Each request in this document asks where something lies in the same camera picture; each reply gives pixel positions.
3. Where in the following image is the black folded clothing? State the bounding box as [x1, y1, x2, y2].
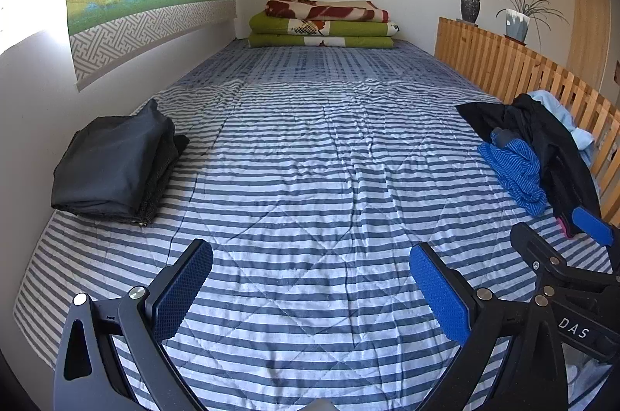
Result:
[51, 98, 191, 228]

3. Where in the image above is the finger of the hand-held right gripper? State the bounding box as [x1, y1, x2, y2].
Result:
[510, 222, 582, 284]
[569, 205, 616, 247]

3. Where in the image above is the light blue garment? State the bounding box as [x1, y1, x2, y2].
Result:
[527, 90, 596, 169]

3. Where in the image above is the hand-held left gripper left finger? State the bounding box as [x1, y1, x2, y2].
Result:
[52, 239, 214, 411]

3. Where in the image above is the wooden door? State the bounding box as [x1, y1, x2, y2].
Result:
[568, 0, 613, 102]

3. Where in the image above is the blue striped garment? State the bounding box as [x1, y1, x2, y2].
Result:
[477, 126, 548, 218]

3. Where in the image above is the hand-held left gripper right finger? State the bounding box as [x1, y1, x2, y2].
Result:
[409, 243, 570, 411]

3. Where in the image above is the potted spider plant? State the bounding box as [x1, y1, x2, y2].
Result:
[495, 0, 568, 47]

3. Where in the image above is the red patterned folded blanket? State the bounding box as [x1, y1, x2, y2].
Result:
[265, 0, 391, 24]

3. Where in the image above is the black jacket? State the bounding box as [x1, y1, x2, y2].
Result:
[455, 93, 604, 240]

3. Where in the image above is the blue white striped bed quilt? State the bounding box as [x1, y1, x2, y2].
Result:
[12, 38, 620, 411]

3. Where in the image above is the wooden slatted bed rail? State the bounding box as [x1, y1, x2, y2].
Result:
[434, 16, 620, 237]

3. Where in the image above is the green floral folded quilt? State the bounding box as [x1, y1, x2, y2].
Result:
[248, 12, 401, 50]

